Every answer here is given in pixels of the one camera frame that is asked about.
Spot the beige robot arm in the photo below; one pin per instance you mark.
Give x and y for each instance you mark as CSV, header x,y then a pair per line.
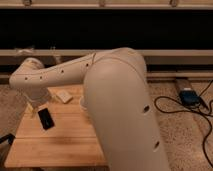
x,y
117,99

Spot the wooden table board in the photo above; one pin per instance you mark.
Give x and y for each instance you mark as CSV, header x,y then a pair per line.
x,y
71,142

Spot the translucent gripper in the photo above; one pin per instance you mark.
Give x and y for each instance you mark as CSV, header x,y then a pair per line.
x,y
36,97

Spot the black object at left edge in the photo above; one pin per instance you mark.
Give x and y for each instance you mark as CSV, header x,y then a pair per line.
x,y
9,138

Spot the clear plastic scrap on rail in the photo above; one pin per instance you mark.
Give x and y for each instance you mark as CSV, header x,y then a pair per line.
x,y
24,51

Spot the blue power adapter box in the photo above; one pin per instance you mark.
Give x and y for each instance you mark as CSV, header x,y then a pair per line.
x,y
189,98

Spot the black smartphone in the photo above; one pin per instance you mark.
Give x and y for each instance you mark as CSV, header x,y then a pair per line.
x,y
46,119

